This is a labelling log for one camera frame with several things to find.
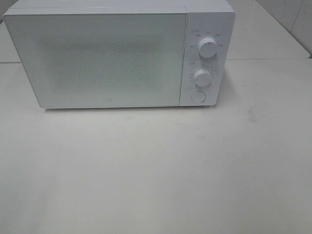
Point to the upper white control knob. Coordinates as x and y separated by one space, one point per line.
207 47

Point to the round white door-release button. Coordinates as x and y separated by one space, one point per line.
198 97

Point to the white microwave door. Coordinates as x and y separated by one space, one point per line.
86 61

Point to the white timer knob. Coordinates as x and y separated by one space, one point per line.
202 77

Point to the white microwave oven body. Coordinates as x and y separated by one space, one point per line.
203 18

